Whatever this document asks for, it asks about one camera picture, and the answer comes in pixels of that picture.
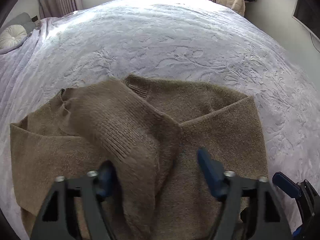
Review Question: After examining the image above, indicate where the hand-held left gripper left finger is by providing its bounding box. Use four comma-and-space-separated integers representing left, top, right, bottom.
30, 161, 118, 240

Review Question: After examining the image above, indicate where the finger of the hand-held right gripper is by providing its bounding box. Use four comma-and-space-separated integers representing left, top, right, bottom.
292, 220, 313, 239
272, 171, 320, 220

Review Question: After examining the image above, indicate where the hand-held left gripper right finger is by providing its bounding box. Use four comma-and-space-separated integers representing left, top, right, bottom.
197, 147, 293, 240

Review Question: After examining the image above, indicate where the brown knit sweater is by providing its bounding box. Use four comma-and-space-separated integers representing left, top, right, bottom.
10, 74, 269, 240

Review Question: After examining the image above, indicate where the lavender embossed blanket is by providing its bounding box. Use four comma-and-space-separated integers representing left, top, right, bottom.
0, 0, 320, 240

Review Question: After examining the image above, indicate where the round white cushion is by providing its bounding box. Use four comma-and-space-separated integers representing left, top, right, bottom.
0, 25, 27, 49

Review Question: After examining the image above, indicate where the grey padded headboard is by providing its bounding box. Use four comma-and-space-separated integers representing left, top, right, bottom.
6, 12, 37, 33

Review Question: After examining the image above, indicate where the black television cable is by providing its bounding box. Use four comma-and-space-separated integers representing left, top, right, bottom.
310, 32, 320, 49

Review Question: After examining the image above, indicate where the black wall television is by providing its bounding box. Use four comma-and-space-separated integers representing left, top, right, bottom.
292, 0, 320, 40

